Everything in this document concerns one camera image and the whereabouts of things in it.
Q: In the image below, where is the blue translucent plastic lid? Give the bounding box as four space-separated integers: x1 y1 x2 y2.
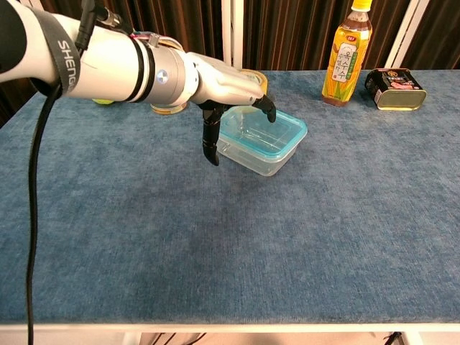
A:
218 106 308 159

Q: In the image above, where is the round silver metal tin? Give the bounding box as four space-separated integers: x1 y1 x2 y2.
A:
149 103 188 116

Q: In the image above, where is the yellow corn tea bottle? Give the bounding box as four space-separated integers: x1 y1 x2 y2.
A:
321 0 373 108

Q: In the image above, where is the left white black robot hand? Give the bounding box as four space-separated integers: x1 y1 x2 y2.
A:
183 52 277 167

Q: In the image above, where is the clear plastic food container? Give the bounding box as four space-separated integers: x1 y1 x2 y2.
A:
216 107 306 177

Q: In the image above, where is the blue table cloth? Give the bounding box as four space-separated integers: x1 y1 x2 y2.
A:
0 69 460 326

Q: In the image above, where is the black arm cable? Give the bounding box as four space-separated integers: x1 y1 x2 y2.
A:
27 0 118 345

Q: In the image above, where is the white frame post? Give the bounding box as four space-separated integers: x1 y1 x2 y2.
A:
221 0 245 71
384 0 431 69

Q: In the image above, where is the black luncheon meat can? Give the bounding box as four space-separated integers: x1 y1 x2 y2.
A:
364 68 428 111

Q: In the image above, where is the yellow packing tape roll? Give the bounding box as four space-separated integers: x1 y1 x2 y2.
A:
239 70 269 100

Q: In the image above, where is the black printed arm strap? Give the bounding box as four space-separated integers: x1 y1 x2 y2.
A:
34 6 83 97

